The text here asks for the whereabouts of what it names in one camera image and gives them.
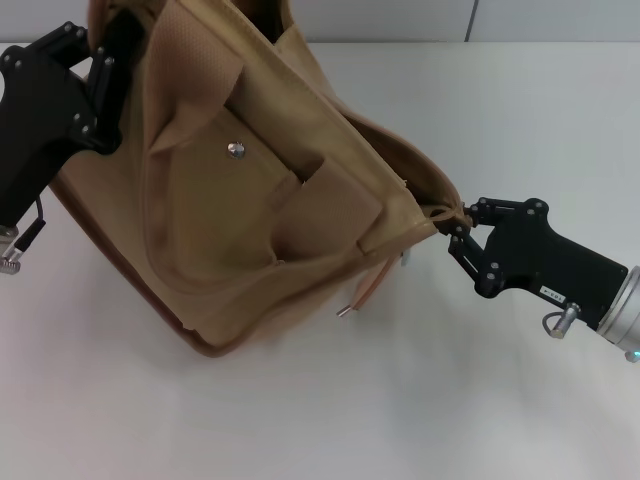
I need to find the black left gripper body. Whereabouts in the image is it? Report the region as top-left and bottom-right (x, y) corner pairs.
(0, 21), (125, 229)

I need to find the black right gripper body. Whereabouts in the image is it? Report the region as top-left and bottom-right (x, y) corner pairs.
(471, 197), (630, 332)

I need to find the left wrist connector with cable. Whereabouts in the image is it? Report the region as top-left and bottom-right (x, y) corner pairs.
(0, 196), (49, 277)

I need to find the khaki canvas food bag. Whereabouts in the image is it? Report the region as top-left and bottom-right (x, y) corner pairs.
(49, 0), (474, 360)

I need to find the right wrist connector with cable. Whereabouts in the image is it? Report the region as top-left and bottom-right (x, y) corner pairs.
(538, 301), (582, 342)

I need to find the wrist connector with cable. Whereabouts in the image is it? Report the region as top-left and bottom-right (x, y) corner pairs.
(538, 301), (582, 342)
(0, 196), (49, 277)

